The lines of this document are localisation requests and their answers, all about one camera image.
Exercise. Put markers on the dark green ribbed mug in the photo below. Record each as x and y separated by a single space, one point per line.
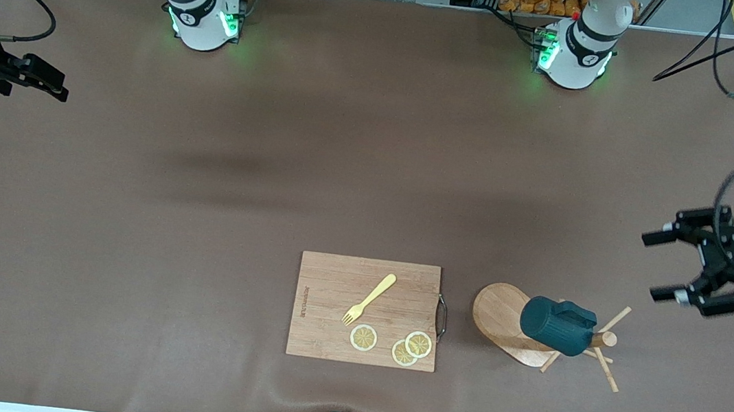
553 327

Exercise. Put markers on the wooden mug tree rack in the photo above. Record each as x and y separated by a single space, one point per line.
492 317

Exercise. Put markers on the lemon slice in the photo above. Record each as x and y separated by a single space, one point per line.
364 338
419 344
399 356

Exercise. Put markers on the brown table mat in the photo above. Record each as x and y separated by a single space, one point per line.
184 351

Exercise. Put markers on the yellow plastic fork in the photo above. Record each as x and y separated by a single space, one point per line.
376 293

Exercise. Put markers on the bamboo cutting board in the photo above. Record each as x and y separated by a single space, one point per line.
327 312

